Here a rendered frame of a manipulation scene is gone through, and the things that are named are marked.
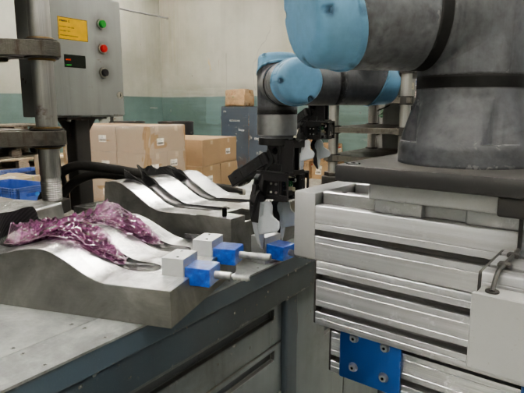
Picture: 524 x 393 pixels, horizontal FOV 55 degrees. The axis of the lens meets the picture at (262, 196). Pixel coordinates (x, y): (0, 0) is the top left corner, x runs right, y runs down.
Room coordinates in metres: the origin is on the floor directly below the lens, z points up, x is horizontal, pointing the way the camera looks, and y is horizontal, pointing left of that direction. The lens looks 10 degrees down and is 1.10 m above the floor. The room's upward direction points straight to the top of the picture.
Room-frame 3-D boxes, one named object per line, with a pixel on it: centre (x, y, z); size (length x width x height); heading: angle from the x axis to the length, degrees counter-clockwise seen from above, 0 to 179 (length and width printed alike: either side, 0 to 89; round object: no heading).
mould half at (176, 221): (1.19, 0.19, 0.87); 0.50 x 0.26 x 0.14; 55
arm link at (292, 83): (0.85, -0.07, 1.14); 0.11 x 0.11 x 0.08; 12
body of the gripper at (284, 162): (0.94, -0.03, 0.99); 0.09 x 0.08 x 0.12; 51
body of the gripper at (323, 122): (1.50, -0.16, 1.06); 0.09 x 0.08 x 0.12; 47
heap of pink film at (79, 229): (0.85, 0.32, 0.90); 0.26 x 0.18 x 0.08; 73
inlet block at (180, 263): (0.72, 0.08, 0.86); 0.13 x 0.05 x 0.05; 73
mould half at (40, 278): (0.85, 0.33, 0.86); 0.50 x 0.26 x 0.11; 73
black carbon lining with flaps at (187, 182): (1.17, 0.19, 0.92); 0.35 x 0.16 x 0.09; 55
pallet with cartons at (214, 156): (6.20, 1.03, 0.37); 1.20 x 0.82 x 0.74; 64
